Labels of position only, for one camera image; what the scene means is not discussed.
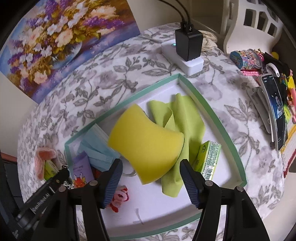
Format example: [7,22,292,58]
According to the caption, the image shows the pink white striped cloth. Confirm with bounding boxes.
[34,147,57,180]

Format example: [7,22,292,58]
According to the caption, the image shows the lime green cloth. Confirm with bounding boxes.
[148,93,205,197]

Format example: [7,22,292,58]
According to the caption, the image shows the white power strip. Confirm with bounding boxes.
[161,39,204,75]

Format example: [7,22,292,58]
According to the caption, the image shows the leopard print scrunchie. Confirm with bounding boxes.
[63,180,74,190]

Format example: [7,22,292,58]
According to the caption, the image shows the purple cartoon wipes packet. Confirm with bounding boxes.
[72,151,94,188]

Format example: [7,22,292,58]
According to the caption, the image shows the teal white tray box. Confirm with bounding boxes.
[64,73,247,240]

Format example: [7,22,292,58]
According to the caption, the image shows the white plastic chair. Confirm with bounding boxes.
[221,1,283,54]

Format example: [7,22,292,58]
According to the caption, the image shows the blue face mask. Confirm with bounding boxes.
[78,124,120,172]

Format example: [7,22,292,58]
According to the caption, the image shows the smartphone on stand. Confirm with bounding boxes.
[258,74,287,151]

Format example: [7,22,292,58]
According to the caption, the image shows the green tissue pack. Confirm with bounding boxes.
[44,160,59,181]
[193,141,221,180]

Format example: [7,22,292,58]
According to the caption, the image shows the flower painting canvas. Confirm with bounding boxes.
[1,1,139,103]

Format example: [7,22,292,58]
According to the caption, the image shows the black cables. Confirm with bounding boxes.
[158,0,193,26]

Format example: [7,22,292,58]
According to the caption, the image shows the black power adapter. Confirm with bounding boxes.
[175,21,203,61]

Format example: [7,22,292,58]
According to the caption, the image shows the yellow sponge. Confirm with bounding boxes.
[108,104,184,185]

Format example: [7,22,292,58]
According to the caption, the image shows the grey floral blanket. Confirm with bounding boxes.
[17,22,291,241]

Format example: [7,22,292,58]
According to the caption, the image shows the red pink pipe-cleaner flower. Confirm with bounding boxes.
[109,186,130,213]

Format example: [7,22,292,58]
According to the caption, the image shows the colourful cylinder toy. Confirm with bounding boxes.
[229,49,264,70]

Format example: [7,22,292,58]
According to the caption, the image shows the cream lace cloth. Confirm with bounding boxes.
[200,30,218,52]

